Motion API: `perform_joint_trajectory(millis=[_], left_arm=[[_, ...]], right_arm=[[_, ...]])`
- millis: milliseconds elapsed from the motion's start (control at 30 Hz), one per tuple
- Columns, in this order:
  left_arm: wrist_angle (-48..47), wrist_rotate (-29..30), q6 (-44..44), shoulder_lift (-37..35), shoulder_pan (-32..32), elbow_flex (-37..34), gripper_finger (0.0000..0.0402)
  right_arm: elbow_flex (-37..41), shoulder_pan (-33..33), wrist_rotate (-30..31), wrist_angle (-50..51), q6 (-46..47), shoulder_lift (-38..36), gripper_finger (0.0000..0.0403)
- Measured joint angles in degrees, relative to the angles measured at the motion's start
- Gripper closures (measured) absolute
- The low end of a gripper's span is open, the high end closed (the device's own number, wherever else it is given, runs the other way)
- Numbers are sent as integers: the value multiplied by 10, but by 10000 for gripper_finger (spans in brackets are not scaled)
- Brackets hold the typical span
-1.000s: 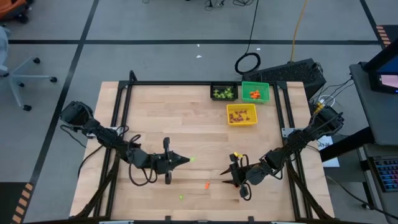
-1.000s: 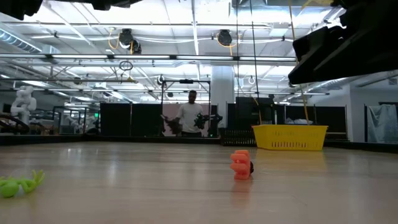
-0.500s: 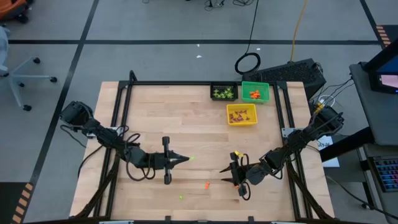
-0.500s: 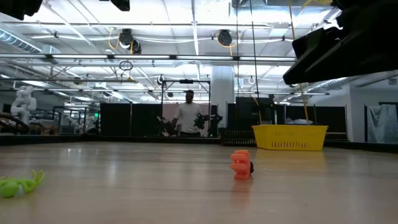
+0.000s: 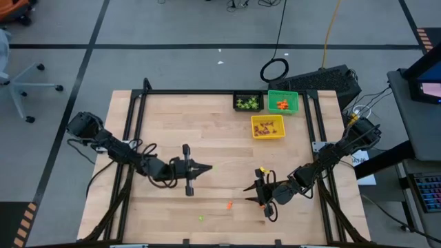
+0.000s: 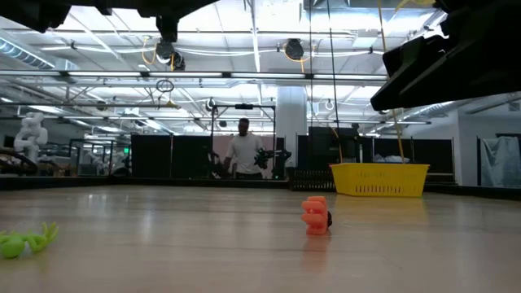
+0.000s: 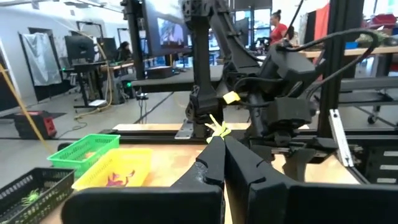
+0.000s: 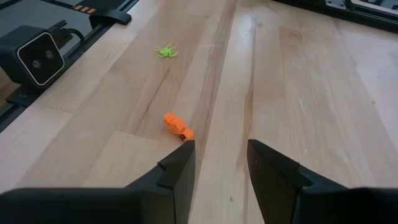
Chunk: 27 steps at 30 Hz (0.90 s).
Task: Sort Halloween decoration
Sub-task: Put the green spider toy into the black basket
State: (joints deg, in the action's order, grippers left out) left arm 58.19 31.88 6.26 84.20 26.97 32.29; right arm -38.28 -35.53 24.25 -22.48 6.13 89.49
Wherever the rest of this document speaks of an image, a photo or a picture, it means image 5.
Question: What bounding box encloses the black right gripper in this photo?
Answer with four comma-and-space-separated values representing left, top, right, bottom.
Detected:
243, 167, 277, 218

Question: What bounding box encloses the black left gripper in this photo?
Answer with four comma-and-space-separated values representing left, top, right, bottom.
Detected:
178, 143, 214, 197

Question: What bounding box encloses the yellow plastic mesh basket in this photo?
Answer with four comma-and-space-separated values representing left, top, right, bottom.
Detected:
250, 114, 287, 141

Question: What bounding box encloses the black plastic mesh basket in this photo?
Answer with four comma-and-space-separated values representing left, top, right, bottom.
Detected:
233, 90, 265, 113

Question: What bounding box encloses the green plastic mesh basket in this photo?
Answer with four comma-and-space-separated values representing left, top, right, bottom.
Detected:
267, 89, 300, 115

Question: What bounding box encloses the white paper sheet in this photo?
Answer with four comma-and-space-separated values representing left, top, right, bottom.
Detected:
350, 148, 378, 187

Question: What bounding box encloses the black desk support bar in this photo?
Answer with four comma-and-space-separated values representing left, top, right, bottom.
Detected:
353, 140, 416, 180

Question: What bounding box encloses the grey keyboard desk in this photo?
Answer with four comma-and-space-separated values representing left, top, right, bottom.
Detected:
396, 158, 441, 248

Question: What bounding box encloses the grey side desk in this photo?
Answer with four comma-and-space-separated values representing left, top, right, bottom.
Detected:
387, 68, 441, 163

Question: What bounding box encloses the backlit keyboard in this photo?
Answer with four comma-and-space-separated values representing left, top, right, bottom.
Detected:
409, 171, 441, 214

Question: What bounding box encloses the white office chair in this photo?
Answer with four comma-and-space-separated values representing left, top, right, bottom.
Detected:
0, 29, 65, 124

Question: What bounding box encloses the black monitor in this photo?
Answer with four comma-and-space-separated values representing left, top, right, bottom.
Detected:
402, 44, 441, 105

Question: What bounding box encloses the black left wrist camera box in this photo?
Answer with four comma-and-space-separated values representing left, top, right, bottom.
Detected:
167, 157, 185, 180

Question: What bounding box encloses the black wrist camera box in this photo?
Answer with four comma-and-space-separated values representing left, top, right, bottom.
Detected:
274, 181, 294, 206
167, 157, 185, 180

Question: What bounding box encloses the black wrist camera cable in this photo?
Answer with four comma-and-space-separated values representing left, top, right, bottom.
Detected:
139, 143, 178, 189
267, 201, 279, 223

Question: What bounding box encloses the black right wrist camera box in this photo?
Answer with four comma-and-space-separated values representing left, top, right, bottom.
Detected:
274, 181, 294, 206

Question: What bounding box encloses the black aluminium table frame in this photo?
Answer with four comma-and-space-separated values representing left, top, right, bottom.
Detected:
82, 77, 371, 247

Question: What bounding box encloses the black hanging cable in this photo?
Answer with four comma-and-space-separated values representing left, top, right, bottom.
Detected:
259, 0, 290, 84

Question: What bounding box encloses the black floor cable bundle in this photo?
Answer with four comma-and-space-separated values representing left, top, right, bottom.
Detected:
225, 0, 276, 13

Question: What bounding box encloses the yellow hanging strap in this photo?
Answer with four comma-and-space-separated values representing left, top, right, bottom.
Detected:
320, 0, 342, 70

